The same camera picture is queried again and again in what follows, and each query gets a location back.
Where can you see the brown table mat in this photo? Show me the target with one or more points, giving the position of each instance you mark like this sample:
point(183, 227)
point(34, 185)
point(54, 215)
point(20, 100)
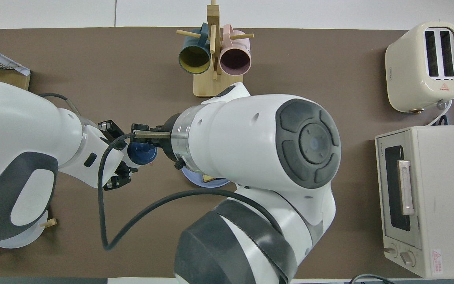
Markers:
point(93, 59)

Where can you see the pink mug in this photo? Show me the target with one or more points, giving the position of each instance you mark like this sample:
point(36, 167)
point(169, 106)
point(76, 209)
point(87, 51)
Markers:
point(235, 59)

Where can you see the white toaster oven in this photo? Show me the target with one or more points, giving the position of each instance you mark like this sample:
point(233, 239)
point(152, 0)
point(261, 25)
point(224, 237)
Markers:
point(447, 205)

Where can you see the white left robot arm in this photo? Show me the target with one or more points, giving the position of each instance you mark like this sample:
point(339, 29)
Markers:
point(14, 126)

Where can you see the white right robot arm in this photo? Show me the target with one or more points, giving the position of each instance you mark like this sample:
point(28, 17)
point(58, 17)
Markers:
point(231, 130)

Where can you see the dark teal mug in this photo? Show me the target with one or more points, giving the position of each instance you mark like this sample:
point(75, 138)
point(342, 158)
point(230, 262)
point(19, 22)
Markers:
point(194, 59)

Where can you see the wooden mug tree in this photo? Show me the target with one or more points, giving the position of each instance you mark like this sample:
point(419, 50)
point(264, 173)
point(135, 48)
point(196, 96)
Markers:
point(218, 59)

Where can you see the toast bread slice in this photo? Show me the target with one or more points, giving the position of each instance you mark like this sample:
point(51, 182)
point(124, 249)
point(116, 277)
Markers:
point(208, 178)

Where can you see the cream two-slot toaster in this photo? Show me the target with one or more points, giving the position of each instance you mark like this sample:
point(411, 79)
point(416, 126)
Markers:
point(406, 79)

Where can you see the grey round plate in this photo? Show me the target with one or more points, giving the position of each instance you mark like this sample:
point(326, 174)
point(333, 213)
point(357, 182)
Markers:
point(34, 238)

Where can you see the white checked cloth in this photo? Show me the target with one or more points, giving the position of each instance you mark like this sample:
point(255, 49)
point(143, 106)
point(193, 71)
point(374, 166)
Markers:
point(6, 63)

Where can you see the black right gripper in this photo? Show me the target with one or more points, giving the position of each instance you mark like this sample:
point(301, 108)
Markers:
point(166, 148)

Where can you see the wooden plate rack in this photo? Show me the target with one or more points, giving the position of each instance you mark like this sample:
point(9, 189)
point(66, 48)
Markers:
point(49, 223)

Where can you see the translucent squeeze bottle blue cap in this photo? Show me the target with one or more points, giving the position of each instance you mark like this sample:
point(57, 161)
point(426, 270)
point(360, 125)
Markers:
point(142, 153)

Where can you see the blue round plate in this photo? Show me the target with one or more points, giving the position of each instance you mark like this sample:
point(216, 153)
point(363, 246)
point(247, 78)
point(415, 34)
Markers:
point(195, 179)

